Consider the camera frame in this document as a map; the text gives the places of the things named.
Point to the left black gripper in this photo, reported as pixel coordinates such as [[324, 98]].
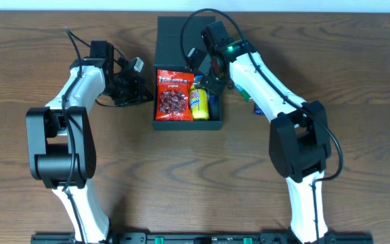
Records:
[[135, 89]]

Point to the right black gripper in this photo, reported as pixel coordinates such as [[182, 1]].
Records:
[[210, 80]]

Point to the blue Eclipse mint pack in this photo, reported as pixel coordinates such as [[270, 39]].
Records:
[[212, 98]]

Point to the yellow Mentos candy roll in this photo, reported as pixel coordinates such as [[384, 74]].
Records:
[[199, 103]]

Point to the red dried fruit bag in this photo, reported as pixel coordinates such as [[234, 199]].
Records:
[[173, 96]]

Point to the green gum pack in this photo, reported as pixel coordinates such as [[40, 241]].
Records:
[[243, 92]]

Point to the purple Dairy Milk bar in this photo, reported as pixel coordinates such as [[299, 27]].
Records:
[[257, 110]]

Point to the black cardboard box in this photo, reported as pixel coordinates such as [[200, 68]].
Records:
[[168, 57]]

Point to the blue Oreo cookie pack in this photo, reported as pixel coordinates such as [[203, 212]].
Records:
[[198, 79]]

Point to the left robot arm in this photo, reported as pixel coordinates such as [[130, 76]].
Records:
[[61, 149]]

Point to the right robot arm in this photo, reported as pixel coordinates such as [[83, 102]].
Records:
[[299, 138]]

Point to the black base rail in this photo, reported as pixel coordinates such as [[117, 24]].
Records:
[[262, 238]]

